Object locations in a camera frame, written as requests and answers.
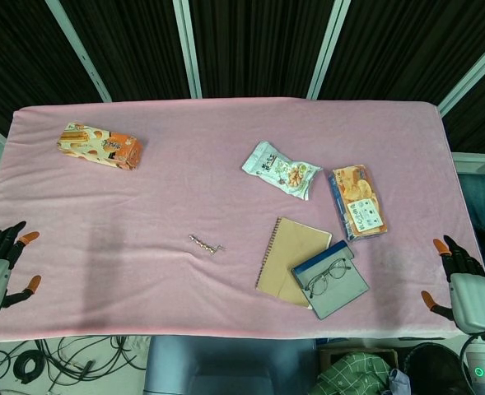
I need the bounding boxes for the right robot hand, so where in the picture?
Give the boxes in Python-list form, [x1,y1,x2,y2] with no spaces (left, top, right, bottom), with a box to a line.
[420,234,485,333]

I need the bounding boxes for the small metal chain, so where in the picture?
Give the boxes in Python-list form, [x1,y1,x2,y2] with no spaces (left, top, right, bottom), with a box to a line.
[189,234,219,256]

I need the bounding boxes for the black round bin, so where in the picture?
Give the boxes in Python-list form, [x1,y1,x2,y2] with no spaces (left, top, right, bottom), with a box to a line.
[402,343,473,395]

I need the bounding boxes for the brown cardboard box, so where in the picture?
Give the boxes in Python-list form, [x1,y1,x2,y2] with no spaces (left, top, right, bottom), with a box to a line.
[318,347,399,395]

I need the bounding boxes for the blue grey crumpled cloth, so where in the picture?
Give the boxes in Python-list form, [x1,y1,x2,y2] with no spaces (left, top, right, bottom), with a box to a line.
[389,368,412,395]

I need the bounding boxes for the grey blue glasses case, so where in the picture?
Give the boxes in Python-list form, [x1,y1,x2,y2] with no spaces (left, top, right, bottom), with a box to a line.
[291,239,371,321]

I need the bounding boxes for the green plaid cloth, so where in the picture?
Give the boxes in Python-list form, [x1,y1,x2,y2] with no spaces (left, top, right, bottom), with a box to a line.
[310,351,391,395]

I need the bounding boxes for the orange chips box blue edge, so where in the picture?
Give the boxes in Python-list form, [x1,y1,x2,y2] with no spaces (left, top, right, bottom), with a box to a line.
[328,164,389,242]

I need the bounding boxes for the black thin-rim eyeglasses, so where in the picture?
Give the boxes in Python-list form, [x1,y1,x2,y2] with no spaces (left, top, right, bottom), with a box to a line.
[305,258,352,300]

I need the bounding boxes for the orange biscuit box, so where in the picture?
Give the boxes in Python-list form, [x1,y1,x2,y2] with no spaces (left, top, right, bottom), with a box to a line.
[56,122,145,171]

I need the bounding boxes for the kraft spiral notebook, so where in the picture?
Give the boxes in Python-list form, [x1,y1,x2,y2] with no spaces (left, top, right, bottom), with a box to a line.
[254,216,333,310]

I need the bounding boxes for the white green snack bag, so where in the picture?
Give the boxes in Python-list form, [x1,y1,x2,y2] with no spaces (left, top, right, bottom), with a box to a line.
[241,141,324,202]

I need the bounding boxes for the pink tablecloth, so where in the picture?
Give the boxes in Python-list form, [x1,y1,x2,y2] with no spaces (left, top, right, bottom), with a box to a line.
[0,96,485,342]

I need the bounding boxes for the black cable coil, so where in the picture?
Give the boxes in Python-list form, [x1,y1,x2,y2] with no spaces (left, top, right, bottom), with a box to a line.
[13,351,45,386]

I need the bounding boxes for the tangled black floor cables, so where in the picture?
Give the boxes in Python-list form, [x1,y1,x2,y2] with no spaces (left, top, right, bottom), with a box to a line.
[0,335,151,388]

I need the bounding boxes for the white metal frame rail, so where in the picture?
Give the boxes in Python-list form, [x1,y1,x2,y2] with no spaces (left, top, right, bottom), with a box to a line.
[450,151,485,176]

